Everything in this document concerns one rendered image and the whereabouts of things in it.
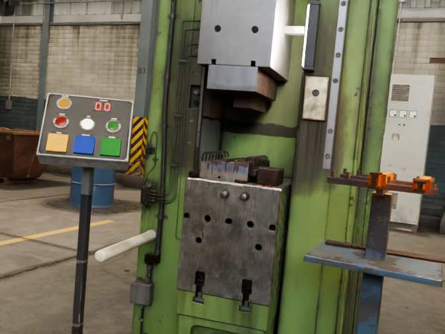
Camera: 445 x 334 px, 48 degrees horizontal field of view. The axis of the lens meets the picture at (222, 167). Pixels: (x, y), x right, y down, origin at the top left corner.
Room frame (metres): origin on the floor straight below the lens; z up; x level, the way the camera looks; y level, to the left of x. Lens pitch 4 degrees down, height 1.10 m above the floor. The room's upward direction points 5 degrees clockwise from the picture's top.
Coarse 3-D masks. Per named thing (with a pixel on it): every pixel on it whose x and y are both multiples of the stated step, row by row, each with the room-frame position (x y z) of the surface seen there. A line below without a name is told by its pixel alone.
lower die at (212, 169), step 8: (216, 160) 1.96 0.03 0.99; (224, 160) 1.95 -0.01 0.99; (240, 160) 1.99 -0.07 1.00; (248, 160) 2.12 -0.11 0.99; (200, 168) 1.98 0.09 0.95; (208, 168) 1.97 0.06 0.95; (216, 168) 1.96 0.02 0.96; (224, 168) 1.95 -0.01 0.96; (232, 168) 1.94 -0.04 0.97; (240, 168) 1.93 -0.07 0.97; (248, 168) 1.93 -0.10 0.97; (200, 176) 1.98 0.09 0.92; (208, 176) 1.97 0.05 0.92; (216, 176) 1.96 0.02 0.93; (224, 176) 1.95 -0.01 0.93; (232, 176) 1.94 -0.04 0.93; (240, 176) 1.93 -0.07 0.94; (248, 176) 1.94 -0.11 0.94; (256, 176) 2.08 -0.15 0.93
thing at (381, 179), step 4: (372, 172) 1.38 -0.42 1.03; (376, 172) 1.40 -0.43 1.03; (380, 172) 1.42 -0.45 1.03; (384, 172) 1.65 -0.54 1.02; (388, 172) 1.67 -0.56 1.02; (392, 172) 1.69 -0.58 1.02; (372, 176) 1.36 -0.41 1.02; (376, 176) 1.36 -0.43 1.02; (380, 176) 1.43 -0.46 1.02; (384, 176) 1.42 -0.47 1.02; (392, 176) 1.66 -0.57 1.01; (372, 180) 1.36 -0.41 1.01; (376, 180) 1.37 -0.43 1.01; (380, 180) 1.43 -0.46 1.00; (384, 180) 1.42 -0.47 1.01; (372, 184) 1.36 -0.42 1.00; (376, 184) 1.38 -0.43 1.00; (380, 184) 1.43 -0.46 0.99; (384, 184) 1.42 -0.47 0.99; (372, 188) 1.36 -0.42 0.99; (376, 188) 1.35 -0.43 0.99
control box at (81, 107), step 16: (48, 96) 1.98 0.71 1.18; (64, 96) 1.99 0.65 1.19; (80, 96) 2.01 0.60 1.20; (48, 112) 1.95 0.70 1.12; (64, 112) 1.96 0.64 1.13; (80, 112) 1.97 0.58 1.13; (96, 112) 1.98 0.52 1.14; (112, 112) 1.99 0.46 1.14; (128, 112) 2.01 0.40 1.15; (48, 128) 1.91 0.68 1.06; (64, 128) 1.93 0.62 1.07; (80, 128) 1.94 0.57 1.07; (96, 128) 1.95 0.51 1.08; (128, 128) 1.97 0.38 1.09; (96, 144) 1.91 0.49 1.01; (128, 144) 1.94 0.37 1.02; (48, 160) 1.90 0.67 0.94; (64, 160) 1.90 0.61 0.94; (80, 160) 1.90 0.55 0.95; (96, 160) 1.90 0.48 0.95; (112, 160) 1.90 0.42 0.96; (128, 160) 1.98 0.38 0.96
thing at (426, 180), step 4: (424, 176) 1.62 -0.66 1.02; (428, 176) 1.64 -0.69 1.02; (416, 180) 1.30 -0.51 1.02; (420, 180) 1.32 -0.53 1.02; (424, 180) 1.34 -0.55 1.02; (428, 180) 1.36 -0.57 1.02; (412, 184) 1.38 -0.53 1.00; (416, 184) 1.37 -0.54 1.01; (420, 184) 1.28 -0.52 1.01; (424, 184) 1.36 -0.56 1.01; (428, 184) 1.36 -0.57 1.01; (412, 188) 1.37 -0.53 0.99; (416, 188) 1.34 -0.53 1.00; (420, 188) 1.29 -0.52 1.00; (424, 188) 1.36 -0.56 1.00; (428, 188) 1.36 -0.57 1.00; (416, 192) 1.29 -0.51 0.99; (420, 192) 1.28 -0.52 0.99
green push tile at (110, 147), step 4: (104, 140) 1.92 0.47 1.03; (108, 140) 1.92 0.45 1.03; (112, 140) 1.93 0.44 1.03; (116, 140) 1.93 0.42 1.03; (120, 140) 1.93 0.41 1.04; (104, 144) 1.91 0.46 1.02; (108, 144) 1.91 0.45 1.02; (112, 144) 1.92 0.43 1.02; (116, 144) 1.92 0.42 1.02; (120, 144) 1.92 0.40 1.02; (104, 148) 1.90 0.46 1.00; (108, 148) 1.91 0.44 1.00; (112, 148) 1.91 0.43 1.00; (116, 148) 1.91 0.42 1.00; (120, 148) 1.92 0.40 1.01; (100, 152) 1.89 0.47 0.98; (104, 152) 1.90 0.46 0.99; (108, 152) 1.90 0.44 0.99; (112, 152) 1.90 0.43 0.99; (116, 152) 1.90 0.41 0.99; (120, 152) 1.92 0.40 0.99; (116, 156) 1.90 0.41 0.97
